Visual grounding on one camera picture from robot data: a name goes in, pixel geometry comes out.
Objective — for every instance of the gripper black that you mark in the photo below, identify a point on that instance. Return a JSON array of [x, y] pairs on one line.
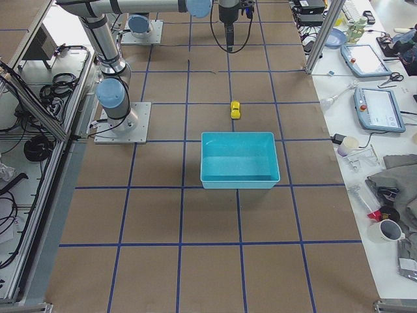
[[227, 14]]

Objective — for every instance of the yellow beetle toy car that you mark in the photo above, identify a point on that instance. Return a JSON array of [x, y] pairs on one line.
[[235, 110]]

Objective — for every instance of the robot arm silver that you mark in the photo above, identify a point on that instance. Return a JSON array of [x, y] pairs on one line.
[[140, 30], [112, 92]]

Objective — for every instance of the blue bowl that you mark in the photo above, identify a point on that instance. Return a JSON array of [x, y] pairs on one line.
[[335, 39]]

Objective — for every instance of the teal plastic bin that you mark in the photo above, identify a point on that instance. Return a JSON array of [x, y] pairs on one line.
[[239, 160]]

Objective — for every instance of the upper teach pendant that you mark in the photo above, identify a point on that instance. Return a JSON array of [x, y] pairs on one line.
[[363, 61]]

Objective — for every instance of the teach pendant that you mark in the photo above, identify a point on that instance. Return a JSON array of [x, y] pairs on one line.
[[377, 109], [363, 61]]

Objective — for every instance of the black power adapter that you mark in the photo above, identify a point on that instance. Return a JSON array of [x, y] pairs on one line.
[[338, 139]]

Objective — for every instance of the purple white cup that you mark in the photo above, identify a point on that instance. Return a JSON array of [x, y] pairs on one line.
[[348, 145]]

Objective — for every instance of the lower teach pendant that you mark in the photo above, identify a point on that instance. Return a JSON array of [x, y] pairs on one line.
[[377, 109]]

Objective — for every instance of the black scissors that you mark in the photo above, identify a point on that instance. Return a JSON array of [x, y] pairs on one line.
[[394, 77]]

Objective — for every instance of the grey cloth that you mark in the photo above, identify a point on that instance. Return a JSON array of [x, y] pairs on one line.
[[400, 174]]

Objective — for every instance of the white mug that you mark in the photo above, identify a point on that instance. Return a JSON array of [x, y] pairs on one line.
[[385, 231]]

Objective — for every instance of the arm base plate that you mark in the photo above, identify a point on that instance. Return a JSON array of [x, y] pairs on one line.
[[133, 129], [152, 36]]

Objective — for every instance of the aluminium frame post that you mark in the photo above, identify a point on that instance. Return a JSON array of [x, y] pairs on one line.
[[329, 21]]

